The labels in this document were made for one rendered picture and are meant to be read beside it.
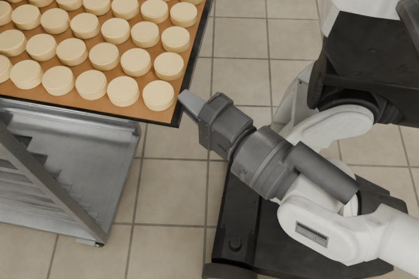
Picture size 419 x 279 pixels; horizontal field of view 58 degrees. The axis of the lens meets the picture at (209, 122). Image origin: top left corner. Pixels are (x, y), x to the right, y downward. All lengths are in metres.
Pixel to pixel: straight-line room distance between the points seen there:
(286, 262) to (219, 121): 0.96
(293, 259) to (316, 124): 0.77
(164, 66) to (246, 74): 1.36
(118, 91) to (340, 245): 0.39
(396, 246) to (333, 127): 0.31
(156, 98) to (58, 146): 1.13
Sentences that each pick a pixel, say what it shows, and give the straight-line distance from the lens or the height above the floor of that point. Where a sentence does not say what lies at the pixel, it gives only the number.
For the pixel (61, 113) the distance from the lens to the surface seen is 1.67.
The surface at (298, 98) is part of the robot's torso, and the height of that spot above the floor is 0.86.
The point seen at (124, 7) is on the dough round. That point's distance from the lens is 0.75.
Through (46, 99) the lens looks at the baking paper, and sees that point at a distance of 0.68.
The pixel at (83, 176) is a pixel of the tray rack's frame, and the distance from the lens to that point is 1.60.
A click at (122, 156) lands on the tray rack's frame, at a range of 1.60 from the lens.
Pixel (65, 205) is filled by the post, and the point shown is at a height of 0.58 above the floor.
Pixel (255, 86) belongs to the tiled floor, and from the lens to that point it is 1.93.
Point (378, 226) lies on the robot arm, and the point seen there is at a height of 1.11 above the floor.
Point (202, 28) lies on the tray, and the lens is 0.72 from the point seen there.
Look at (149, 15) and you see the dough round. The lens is 0.72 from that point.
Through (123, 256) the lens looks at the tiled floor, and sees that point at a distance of 1.62.
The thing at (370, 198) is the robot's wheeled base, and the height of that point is 0.35.
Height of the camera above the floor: 1.56
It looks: 60 degrees down
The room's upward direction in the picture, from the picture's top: straight up
